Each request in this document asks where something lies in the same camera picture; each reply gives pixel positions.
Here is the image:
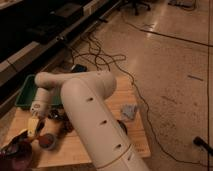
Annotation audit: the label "grey crumpled cloth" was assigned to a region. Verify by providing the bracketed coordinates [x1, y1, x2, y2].
[120, 104, 137, 121]

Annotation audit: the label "black power adapter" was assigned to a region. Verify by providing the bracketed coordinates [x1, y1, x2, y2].
[71, 64, 87, 73]

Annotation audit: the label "tangled black floor cables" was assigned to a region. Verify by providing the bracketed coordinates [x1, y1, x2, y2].
[56, 33, 208, 168]

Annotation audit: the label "green plastic tray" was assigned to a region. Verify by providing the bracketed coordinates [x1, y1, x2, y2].
[15, 75, 62, 110]

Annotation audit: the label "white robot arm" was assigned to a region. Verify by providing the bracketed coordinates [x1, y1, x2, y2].
[28, 71, 150, 171]

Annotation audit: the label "small grey cup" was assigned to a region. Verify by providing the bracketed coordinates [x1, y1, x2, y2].
[38, 133, 57, 150]

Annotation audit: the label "purple bowl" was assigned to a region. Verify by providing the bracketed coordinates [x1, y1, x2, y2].
[0, 129, 34, 171]

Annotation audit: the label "office chair base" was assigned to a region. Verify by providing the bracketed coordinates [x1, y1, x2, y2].
[117, 0, 151, 16]

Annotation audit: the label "brush with red handle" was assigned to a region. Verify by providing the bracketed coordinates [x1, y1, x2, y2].
[6, 130, 42, 149]

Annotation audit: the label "black object floor right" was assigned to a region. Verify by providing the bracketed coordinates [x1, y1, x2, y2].
[193, 137, 213, 156]

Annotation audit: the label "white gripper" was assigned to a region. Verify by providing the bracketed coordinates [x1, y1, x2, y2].
[27, 88, 52, 137]

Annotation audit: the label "brown stuffed toy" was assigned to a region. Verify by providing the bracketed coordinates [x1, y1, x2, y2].
[48, 109, 73, 133]

